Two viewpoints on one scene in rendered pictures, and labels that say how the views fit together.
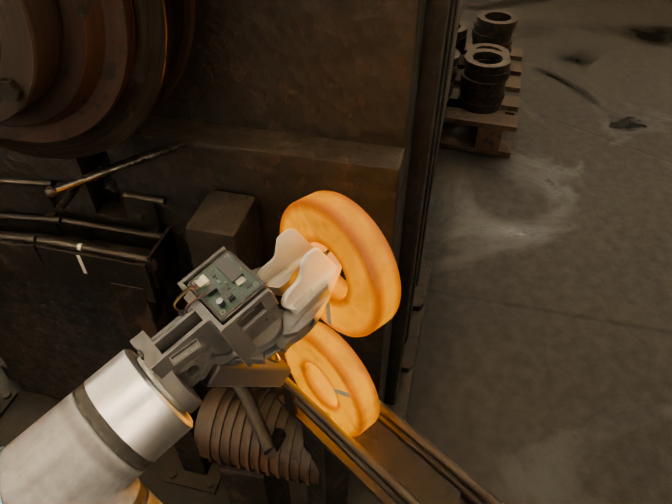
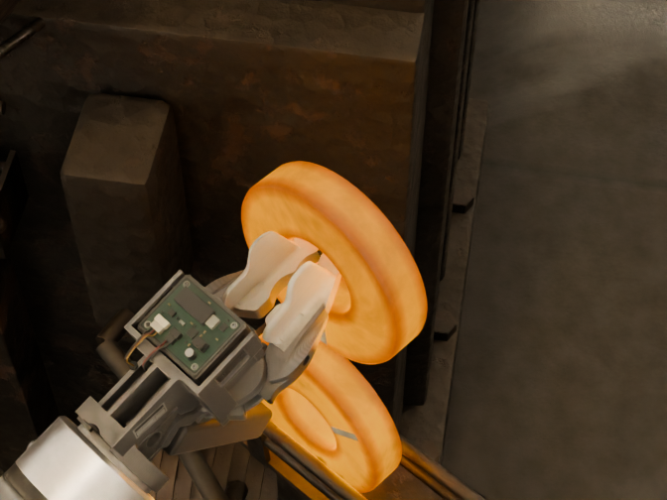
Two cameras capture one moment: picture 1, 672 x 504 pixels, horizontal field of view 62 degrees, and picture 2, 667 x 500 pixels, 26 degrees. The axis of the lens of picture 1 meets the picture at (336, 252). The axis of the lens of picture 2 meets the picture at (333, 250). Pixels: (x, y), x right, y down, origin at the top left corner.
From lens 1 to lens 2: 0.46 m
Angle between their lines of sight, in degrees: 12
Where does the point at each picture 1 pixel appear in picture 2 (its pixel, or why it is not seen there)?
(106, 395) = (59, 483)
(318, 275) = (311, 294)
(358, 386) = (368, 424)
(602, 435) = not seen: outside the picture
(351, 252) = (356, 263)
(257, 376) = (230, 431)
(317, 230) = (304, 226)
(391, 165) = (403, 54)
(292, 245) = (270, 251)
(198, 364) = (161, 431)
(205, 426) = not seen: hidden behind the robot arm
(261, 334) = (239, 382)
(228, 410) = not seen: hidden behind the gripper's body
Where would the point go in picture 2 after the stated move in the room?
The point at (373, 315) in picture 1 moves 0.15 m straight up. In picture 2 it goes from (390, 341) to (398, 205)
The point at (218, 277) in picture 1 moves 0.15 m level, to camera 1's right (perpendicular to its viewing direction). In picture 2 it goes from (180, 316) to (415, 302)
